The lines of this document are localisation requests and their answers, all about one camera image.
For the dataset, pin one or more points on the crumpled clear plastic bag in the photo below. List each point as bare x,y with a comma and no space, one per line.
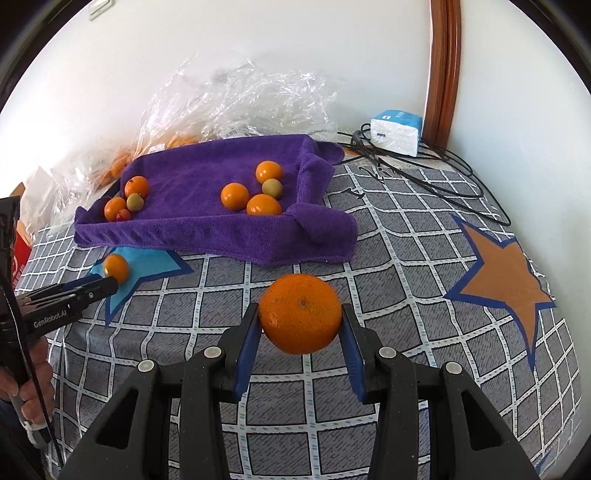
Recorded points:
231,97

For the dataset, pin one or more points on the clear plastic bag with oranges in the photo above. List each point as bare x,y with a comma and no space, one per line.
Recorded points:
101,161

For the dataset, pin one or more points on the brown cardboard box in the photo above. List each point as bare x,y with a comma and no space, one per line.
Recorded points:
18,190

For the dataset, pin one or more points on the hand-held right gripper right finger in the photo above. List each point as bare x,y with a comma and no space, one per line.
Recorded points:
353,357

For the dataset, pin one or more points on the small green fruit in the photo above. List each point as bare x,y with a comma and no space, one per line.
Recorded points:
135,202

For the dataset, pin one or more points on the brown wooden door frame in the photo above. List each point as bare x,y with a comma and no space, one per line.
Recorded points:
443,69

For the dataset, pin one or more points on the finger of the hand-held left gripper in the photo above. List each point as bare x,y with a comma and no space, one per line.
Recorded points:
94,290

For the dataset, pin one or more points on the person's left hand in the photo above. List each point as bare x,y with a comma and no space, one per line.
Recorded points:
39,369

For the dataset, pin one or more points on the small red fruit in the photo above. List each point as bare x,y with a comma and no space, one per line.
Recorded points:
123,215

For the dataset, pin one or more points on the white wall switch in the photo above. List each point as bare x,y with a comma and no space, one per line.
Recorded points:
100,8

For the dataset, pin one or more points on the red box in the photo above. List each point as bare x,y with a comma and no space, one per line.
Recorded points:
22,254

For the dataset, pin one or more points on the orange with green stem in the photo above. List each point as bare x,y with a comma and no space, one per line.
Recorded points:
136,187

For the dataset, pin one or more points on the white and blue tissue pack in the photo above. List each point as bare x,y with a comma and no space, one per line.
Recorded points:
397,131

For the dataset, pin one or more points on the grey checked bedsheet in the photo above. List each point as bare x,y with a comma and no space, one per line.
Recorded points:
415,369

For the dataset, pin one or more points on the yellow-green round fruit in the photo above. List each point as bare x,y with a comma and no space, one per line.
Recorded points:
273,187

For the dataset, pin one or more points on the large orange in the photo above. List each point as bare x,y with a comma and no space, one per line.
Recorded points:
300,314

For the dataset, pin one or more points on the small orange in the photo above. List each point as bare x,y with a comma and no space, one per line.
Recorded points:
114,208
115,267
234,196
269,171
263,206

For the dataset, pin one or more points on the black power plug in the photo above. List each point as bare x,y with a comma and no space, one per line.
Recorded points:
356,138

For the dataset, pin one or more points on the white plastic bag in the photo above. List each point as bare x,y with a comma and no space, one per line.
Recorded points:
41,194

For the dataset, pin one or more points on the purple towel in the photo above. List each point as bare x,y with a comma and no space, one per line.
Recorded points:
194,189

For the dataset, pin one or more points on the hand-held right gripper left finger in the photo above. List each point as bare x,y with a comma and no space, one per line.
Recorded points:
247,357

